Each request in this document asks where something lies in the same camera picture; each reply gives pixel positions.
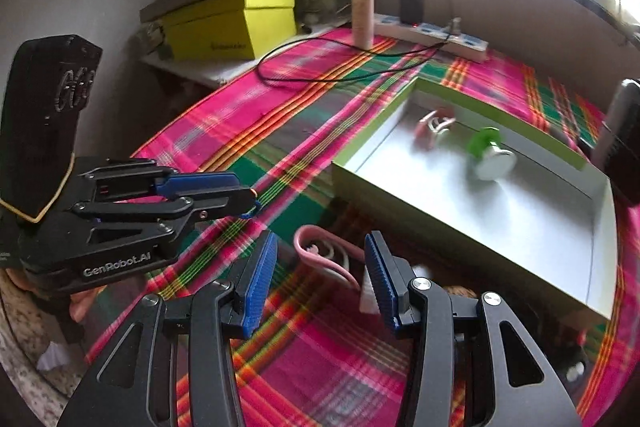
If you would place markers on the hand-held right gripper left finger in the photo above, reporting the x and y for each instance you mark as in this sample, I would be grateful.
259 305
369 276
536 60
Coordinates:
257 287

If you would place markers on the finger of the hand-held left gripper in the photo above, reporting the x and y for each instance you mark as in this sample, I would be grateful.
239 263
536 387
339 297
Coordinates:
200 184
220 203

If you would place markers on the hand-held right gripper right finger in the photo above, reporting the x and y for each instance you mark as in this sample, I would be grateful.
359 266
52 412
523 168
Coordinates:
382 282

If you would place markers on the white cardboard box green rim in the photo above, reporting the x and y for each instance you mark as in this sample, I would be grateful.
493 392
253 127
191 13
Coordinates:
525 227

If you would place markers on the brown walnut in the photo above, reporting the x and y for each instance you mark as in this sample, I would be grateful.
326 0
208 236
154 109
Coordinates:
460 293

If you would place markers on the pink plaid tablecloth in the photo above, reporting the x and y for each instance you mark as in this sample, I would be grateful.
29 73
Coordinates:
310 127

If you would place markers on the yellow box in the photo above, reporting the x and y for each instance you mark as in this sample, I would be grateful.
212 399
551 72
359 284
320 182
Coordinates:
235 27

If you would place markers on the pink white clip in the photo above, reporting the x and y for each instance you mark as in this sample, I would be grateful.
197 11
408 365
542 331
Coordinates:
432 124

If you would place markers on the green white spool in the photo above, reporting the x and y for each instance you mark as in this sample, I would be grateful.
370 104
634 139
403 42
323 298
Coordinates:
490 154

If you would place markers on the beige tube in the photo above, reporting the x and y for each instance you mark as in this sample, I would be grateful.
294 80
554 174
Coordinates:
362 7

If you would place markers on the white power strip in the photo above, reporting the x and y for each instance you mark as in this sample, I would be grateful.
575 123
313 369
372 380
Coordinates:
450 38

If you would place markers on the grey black space heater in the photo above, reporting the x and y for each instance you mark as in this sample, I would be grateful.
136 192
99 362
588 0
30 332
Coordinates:
620 127

